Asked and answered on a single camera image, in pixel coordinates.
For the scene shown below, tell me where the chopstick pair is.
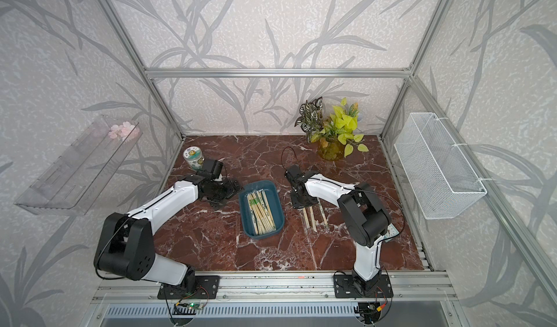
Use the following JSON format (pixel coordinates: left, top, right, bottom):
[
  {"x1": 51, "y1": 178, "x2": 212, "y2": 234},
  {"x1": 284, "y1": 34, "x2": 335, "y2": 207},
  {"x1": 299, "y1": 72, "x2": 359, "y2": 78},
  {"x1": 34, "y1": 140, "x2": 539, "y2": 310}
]
[
  {"x1": 308, "y1": 207, "x2": 317, "y2": 232},
  {"x1": 318, "y1": 199, "x2": 329, "y2": 227},
  {"x1": 302, "y1": 207, "x2": 310, "y2": 229}
]

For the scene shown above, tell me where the teal storage box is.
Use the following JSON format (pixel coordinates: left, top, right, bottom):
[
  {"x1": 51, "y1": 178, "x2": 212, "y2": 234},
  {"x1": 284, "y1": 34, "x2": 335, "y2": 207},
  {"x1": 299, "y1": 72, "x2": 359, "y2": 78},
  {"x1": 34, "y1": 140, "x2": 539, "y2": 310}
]
[{"x1": 239, "y1": 180, "x2": 285, "y2": 240}]

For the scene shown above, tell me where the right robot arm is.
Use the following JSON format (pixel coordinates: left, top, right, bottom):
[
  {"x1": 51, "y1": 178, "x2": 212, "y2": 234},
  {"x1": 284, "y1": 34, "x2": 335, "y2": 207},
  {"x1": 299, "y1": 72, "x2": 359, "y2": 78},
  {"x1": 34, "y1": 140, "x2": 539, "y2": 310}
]
[{"x1": 285, "y1": 165, "x2": 392, "y2": 283}]

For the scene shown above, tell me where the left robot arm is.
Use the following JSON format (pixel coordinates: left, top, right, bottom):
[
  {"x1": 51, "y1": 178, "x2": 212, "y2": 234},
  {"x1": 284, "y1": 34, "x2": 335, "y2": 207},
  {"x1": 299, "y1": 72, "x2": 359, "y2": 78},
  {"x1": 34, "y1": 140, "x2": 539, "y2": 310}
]
[{"x1": 94, "y1": 175, "x2": 242, "y2": 292}]

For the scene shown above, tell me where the small printed tin can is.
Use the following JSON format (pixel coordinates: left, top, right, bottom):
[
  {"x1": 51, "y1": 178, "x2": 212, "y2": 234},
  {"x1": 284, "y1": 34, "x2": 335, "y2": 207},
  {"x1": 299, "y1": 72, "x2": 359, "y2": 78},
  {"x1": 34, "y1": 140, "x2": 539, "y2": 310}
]
[{"x1": 183, "y1": 146, "x2": 204, "y2": 171}]

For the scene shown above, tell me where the potted green plant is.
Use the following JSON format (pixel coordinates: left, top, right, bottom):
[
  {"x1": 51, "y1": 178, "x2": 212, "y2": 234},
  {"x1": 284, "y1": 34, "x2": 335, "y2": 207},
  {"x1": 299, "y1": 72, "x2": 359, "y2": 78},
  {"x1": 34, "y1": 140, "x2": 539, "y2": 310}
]
[{"x1": 294, "y1": 97, "x2": 369, "y2": 161}]

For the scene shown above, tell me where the small teal alarm clock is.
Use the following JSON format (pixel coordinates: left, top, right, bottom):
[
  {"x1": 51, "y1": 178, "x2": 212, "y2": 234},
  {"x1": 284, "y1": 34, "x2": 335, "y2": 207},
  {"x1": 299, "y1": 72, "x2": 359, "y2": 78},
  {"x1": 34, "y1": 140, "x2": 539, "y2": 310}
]
[{"x1": 385, "y1": 223, "x2": 400, "y2": 241}]

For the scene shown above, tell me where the pink flower decoration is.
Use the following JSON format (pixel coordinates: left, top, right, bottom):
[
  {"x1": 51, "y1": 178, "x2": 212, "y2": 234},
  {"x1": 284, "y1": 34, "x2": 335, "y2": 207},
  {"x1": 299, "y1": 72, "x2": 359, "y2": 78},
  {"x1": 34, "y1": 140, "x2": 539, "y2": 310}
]
[{"x1": 107, "y1": 121, "x2": 141, "y2": 141}]

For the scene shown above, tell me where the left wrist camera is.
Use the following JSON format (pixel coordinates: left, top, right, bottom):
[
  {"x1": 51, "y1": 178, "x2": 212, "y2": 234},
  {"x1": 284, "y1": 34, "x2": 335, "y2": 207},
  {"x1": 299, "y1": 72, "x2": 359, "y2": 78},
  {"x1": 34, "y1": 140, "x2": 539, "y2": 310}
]
[{"x1": 197, "y1": 159, "x2": 223, "y2": 180}]

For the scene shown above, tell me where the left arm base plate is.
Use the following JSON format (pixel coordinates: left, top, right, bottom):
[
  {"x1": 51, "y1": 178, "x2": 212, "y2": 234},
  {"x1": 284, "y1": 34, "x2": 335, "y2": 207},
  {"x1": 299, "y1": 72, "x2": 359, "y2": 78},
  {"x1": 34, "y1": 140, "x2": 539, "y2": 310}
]
[{"x1": 158, "y1": 275, "x2": 220, "y2": 300}]

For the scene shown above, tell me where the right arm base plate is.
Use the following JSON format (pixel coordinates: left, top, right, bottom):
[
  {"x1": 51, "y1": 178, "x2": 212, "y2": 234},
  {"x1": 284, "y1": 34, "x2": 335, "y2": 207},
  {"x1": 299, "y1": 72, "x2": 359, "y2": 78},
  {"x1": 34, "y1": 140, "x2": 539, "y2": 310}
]
[{"x1": 332, "y1": 270, "x2": 393, "y2": 299}]

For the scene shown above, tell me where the aluminium front rail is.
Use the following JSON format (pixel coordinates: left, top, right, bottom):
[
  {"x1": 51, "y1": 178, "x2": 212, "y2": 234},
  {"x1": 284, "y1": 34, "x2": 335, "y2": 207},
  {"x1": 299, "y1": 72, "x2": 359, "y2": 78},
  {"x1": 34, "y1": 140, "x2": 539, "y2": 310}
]
[{"x1": 91, "y1": 270, "x2": 458, "y2": 304}]

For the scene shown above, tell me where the clear acrylic wall shelf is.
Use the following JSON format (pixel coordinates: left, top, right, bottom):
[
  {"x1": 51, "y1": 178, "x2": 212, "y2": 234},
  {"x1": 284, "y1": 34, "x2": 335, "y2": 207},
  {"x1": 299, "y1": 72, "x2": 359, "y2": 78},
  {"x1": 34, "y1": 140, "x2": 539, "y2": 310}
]
[{"x1": 15, "y1": 115, "x2": 142, "y2": 216}]

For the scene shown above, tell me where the white wire mesh basket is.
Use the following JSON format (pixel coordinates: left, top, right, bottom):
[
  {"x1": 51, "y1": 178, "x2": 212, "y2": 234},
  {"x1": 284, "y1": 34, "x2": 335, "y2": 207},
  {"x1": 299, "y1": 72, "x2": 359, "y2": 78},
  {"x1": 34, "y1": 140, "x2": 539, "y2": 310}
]
[{"x1": 394, "y1": 112, "x2": 487, "y2": 220}]

